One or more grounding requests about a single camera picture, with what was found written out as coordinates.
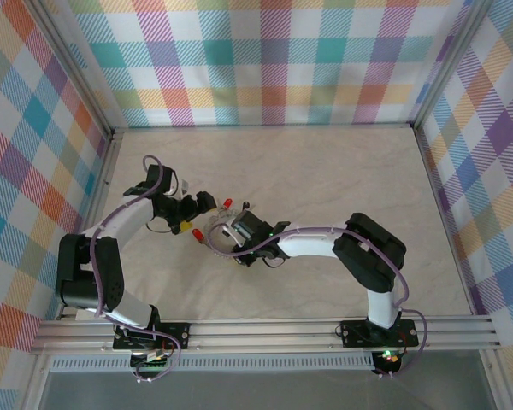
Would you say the aluminium left table rail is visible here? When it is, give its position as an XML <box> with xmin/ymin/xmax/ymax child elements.
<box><xmin>57</xmin><ymin>127</ymin><xmax>126</xmax><ymax>319</ymax></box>

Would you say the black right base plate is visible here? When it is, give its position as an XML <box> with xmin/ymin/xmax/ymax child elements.
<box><xmin>339</xmin><ymin>319</ymin><xmax>419</xmax><ymax>348</ymax></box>

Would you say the controller board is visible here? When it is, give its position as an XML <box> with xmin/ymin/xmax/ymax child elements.
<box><xmin>374</xmin><ymin>348</ymin><xmax>403</xmax><ymax>364</ymax></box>
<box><xmin>130</xmin><ymin>348</ymin><xmax>174</xmax><ymax>369</ymax></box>

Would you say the silver keyring with chain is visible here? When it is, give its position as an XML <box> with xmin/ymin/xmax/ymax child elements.
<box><xmin>204</xmin><ymin>208</ymin><xmax>245</xmax><ymax>231</ymax></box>

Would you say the aluminium table rail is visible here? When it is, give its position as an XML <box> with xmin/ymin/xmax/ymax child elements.
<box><xmin>110</xmin><ymin>121</ymin><xmax>416</xmax><ymax>130</ymax></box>
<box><xmin>57</xmin><ymin>127</ymin><xmax>126</xmax><ymax>319</ymax></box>
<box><xmin>412</xmin><ymin>126</ymin><xmax>486</xmax><ymax>318</ymax></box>

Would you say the aluminium frame post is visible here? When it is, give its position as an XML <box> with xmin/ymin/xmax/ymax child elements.
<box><xmin>25</xmin><ymin>0</ymin><xmax>117</xmax><ymax>134</ymax></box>
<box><xmin>410</xmin><ymin>0</ymin><xmax>492</xmax><ymax>129</ymax></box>

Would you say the aluminium rear table rail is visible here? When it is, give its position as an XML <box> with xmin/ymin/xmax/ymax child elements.
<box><xmin>110</xmin><ymin>121</ymin><xmax>416</xmax><ymax>130</ymax></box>

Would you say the aluminium right table rail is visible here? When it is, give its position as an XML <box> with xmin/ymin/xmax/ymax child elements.
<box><xmin>412</xmin><ymin>126</ymin><xmax>486</xmax><ymax>318</ymax></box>

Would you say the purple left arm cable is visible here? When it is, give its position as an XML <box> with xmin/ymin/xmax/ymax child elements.
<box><xmin>89</xmin><ymin>154</ymin><xmax>185</xmax><ymax>384</ymax></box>

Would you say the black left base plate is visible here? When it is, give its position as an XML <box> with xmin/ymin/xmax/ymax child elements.
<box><xmin>113</xmin><ymin>322</ymin><xmax>192</xmax><ymax>351</ymax></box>

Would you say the aluminium left frame post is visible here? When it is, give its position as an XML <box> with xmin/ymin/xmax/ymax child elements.
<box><xmin>25</xmin><ymin>0</ymin><xmax>117</xmax><ymax>134</ymax></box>

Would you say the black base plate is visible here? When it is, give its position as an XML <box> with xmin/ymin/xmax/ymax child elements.
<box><xmin>339</xmin><ymin>319</ymin><xmax>419</xmax><ymax>348</ymax></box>
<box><xmin>113</xmin><ymin>322</ymin><xmax>192</xmax><ymax>351</ymax></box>

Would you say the right controller board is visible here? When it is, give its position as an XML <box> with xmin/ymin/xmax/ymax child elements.
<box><xmin>374</xmin><ymin>348</ymin><xmax>403</xmax><ymax>364</ymax></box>

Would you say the left controller board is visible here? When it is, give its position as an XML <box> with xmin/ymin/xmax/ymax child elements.
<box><xmin>130</xmin><ymin>348</ymin><xmax>174</xmax><ymax>369</ymax></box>

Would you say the aluminium right frame post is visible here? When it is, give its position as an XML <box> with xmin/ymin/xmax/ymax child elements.
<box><xmin>410</xmin><ymin>0</ymin><xmax>492</xmax><ymax>129</ymax></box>

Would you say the slotted grey cable duct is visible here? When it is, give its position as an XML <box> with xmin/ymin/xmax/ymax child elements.
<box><xmin>46</xmin><ymin>357</ymin><xmax>377</xmax><ymax>372</ymax></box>

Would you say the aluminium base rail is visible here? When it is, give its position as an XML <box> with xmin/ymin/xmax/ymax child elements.
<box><xmin>29</xmin><ymin>318</ymin><xmax>501</xmax><ymax>355</ymax></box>

